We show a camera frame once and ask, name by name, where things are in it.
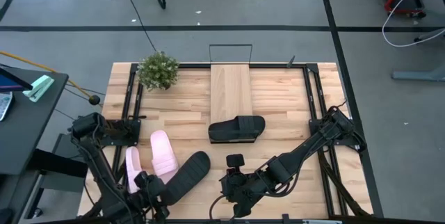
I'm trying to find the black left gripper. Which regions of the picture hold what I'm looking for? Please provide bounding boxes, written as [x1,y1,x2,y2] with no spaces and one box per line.
[133,170,171,221]

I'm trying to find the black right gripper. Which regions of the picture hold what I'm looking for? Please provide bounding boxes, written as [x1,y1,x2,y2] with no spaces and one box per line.
[220,168,260,218]

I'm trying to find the pink slide sandal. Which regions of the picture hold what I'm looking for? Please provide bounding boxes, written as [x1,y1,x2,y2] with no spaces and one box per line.
[124,146,144,194]
[149,129,179,185]

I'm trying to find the black slide sandal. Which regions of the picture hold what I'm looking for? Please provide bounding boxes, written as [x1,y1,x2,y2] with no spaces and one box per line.
[163,150,211,207]
[208,115,266,144]

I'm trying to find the potted artificial green plant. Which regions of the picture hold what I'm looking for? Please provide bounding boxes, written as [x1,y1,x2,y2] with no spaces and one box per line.
[136,50,180,92]

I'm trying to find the black side desk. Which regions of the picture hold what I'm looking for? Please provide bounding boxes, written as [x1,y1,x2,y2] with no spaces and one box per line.
[0,64,88,224]

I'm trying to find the mint green stapler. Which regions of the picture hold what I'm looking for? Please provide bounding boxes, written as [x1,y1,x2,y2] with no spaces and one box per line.
[22,74,56,103]

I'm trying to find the grey keyboard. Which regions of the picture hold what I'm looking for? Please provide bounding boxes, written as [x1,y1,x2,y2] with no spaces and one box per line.
[0,91,14,123]

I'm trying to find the laptop screen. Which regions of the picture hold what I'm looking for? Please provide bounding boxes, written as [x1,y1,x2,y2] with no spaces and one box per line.
[0,67,34,93]

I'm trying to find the grey desk foot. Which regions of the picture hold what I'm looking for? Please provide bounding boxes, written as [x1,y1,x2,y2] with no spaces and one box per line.
[391,25,445,81]

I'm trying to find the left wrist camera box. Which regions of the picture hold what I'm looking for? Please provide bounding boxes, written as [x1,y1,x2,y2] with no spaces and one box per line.
[134,170,149,187]

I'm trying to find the wooden shelf with black frame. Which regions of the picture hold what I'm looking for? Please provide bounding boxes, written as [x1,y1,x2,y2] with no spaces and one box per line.
[208,44,261,145]

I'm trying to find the black metal table frame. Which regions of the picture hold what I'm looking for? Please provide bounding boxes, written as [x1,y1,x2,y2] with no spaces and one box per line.
[79,62,375,220]

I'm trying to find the thin black floor cable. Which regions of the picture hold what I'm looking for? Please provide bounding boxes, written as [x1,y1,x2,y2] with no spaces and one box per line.
[120,0,158,53]

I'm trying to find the yellow braided cable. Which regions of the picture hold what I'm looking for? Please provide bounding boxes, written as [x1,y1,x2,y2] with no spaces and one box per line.
[0,51,92,99]

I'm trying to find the white floor cable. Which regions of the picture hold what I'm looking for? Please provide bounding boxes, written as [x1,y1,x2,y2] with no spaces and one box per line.
[381,0,445,48]

